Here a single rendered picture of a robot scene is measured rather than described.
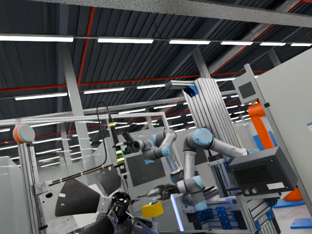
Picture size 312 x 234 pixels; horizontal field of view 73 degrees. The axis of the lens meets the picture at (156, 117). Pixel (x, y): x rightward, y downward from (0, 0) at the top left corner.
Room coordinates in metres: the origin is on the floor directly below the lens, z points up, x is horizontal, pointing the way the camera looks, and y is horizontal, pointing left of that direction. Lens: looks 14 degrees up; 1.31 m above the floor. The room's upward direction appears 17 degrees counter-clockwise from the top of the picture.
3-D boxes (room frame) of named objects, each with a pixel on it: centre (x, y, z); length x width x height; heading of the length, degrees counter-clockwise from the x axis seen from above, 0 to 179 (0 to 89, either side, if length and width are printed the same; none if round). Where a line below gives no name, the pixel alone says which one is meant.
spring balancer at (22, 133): (1.56, 1.02, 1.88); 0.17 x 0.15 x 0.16; 135
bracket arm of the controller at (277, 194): (1.23, -0.39, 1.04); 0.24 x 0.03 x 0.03; 45
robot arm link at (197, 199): (1.41, -0.09, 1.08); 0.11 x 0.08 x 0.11; 26
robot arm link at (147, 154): (1.65, 0.13, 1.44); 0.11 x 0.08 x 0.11; 69
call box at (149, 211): (1.89, 0.26, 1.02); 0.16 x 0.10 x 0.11; 45
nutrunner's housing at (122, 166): (1.43, 0.31, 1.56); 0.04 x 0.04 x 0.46
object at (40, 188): (1.54, 0.93, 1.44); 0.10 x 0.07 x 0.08; 80
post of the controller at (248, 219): (1.31, -0.32, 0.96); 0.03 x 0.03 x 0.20; 45
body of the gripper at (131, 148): (1.53, 0.24, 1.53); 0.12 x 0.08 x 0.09; 145
